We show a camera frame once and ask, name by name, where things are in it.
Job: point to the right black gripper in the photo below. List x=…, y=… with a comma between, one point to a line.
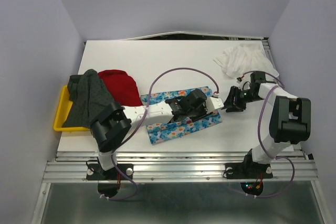
x=232, y=105

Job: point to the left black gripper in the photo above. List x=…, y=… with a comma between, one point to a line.
x=203, y=113

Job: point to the blue floral skirt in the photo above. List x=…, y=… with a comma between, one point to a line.
x=161, y=132

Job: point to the white pleated skirt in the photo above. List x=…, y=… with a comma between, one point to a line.
x=237, y=60

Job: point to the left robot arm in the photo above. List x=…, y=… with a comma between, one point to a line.
x=112, y=124

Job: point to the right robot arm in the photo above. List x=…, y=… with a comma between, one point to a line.
x=284, y=120

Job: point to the red skirt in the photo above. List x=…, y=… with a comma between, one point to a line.
x=121, y=86

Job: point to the dark grey dotted skirt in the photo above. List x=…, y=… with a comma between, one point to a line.
x=89, y=96

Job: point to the yellow plastic tray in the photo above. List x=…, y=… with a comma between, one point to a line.
x=62, y=113

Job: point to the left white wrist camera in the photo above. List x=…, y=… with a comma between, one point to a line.
x=213, y=104

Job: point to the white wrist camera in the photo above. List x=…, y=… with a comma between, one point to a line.
x=243, y=83
x=213, y=104

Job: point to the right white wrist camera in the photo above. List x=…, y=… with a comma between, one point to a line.
x=243, y=83

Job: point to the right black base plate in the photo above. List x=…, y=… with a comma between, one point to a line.
x=244, y=171

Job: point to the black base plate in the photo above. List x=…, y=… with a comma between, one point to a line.
x=96, y=173
x=244, y=171

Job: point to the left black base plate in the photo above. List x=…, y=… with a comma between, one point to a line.
x=96, y=173

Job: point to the aluminium rail frame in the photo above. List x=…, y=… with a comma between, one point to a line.
x=180, y=181

